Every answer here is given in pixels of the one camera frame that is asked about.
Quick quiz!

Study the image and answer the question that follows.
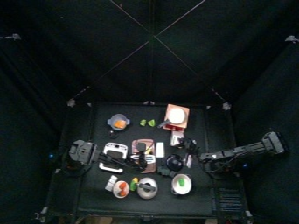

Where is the white printed table label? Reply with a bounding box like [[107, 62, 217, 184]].
[[218, 187, 243, 214]]

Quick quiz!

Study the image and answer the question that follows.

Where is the white striped toy food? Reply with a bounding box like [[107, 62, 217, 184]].
[[131, 154, 157, 165]]

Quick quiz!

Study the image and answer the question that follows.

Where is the white toy toaster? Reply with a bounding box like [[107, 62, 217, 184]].
[[98, 142, 129, 173]]

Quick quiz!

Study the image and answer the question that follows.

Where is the grey-blue toy bowl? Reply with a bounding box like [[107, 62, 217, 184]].
[[107, 113, 131, 131]]

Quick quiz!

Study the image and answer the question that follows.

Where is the orange toy food piece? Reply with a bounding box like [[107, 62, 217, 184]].
[[114, 119, 127, 130]]

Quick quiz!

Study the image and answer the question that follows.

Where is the small white plate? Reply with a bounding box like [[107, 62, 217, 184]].
[[113, 180, 131, 199]]

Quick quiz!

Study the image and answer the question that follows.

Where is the white round plate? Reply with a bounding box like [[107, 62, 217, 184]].
[[167, 108, 187, 125]]

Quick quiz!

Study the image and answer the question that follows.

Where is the grey utensil handle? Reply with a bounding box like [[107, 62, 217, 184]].
[[157, 119, 173, 129]]

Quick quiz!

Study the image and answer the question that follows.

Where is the white and red box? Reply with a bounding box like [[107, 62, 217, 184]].
[[170, 129, 186, 147]]

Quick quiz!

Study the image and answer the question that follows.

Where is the pink square tray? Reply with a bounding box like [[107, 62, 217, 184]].
[[163, 103, 193, 132]]

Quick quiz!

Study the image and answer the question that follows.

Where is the black toy pot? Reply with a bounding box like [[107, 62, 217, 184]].
[[165, 153, 185, 172]]

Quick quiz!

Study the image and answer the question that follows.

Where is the yellow green toy corn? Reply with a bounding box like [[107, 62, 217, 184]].
[[129, 177, 141, 193]]

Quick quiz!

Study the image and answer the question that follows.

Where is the white bowl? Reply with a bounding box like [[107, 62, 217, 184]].
[[171, 173, 194, 195]]

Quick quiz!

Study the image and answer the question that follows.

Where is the silver pot lid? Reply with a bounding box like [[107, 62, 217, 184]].
[[135, 177, 159, 200]]

